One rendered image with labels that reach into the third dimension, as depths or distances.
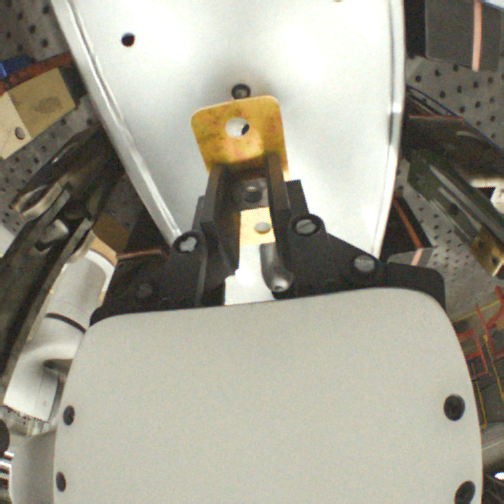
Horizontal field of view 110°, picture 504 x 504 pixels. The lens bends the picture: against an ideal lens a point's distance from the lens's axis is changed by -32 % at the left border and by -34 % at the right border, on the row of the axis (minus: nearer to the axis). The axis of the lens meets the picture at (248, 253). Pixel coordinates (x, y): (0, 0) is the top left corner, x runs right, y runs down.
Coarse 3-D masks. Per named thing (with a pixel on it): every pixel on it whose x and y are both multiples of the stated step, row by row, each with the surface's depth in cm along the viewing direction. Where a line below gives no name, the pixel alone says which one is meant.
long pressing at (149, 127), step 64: (64, 0) 8; (128, 0) 9; (192, 0) 10; (256, 0) 10; (320, 0) 10; (384, 0) 9; (128, 64) 13; (192, 64) 13; (256, 64) 13; (320, 64) 13; (384, 64) 13; (128, 128) 16; (320, 128) 17; (384, 128) 16; (192, 192) 21; (320, 192) 21; (384, 192) 21; (256, 256) 27
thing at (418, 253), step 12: (396, 204) 33; (396, 216) 32; (408, 216) 32; (396, 228) 31; (408, 228) 30; (420, 228) 30; (384, 240) 30; (396, 240) 30; (408, 240) 29; (420, 240) 29; (384, 252) 30; (396, 252) 29; (408, 252) 28; (420, 252) 28; (432, 252) 28; (420, 264) 30
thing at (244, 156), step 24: (264, 96) 9; (192, 120) 10; (216, 120) 10; (264, 120) 10; (216, 144) 11; (240, 144) 11; (264, 144) 11; (240, 168) 12; (264, 168) 12; (288, 168) 12; (240, 192) 12; (264, 192) 12; (264, 216) 14; (240, 240) 15; (264, 240) 15
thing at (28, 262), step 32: (64, 192) 15; (32, 224) 13; (32, 256) 13; (64, 256) 15; (0, 288) 10; (32, 288) 13; (0, 320) 10; (32, 320) 12; (0, 352) 10; (0, 384) 9; (0, 448) 6
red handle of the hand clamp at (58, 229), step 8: (56, 216) 15; (64, 216) 15; (56, 224) 14; (64, 224) 15; (48, 232) 14; (56, 232) 15; (64, 232) 15; (40, 240) 14; (48, 240) 15; (56, 240) 15; (40, 248) 15
